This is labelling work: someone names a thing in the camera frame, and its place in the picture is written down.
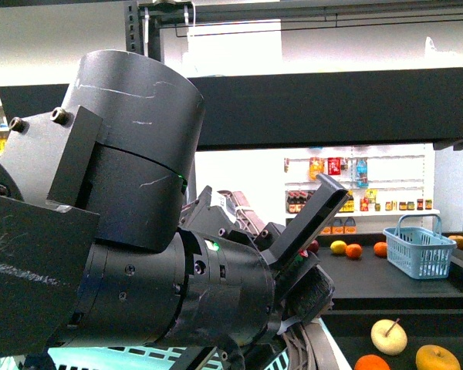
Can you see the far orange beside lemon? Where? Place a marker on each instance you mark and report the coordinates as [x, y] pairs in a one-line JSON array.
[[353, 251]]

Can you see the small orange tangerine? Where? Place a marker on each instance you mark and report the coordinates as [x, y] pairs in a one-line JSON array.
[[371, 362]]

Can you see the far dark red apple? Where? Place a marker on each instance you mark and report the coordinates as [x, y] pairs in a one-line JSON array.
[[313, 247]]

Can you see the black upper shelf board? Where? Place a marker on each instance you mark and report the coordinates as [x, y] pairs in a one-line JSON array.
[[294, 110]]

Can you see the black front fruit tray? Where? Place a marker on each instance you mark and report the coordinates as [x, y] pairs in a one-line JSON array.
[[351, 332]]

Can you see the far orange near basket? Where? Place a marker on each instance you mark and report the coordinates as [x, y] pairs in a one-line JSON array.
[[380, 249]]

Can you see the teal plastic basket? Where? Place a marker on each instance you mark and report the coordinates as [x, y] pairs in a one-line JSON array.
[[308, 346]]

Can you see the white pear with stem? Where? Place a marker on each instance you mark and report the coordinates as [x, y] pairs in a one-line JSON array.
[[388, 336]]

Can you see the light blue shopping basket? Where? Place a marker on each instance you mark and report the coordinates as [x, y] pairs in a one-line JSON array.
[[420, 253]]

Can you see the black perforated shelf post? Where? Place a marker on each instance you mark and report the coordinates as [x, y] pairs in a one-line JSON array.
[[142, 29]]

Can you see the far yellow lemon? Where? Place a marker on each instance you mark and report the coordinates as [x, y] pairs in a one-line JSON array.
[[338, 247]]

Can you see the golden pear apple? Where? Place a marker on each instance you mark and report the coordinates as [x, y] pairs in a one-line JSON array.
[[434, 357]]

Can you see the white retail wall shelf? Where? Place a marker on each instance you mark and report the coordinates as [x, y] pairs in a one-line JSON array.
[[384, 183]]

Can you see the dark robot arm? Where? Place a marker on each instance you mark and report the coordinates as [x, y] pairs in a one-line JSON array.
[[98, 248]]

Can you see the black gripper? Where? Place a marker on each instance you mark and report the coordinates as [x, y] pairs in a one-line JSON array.
[[301, 290]]

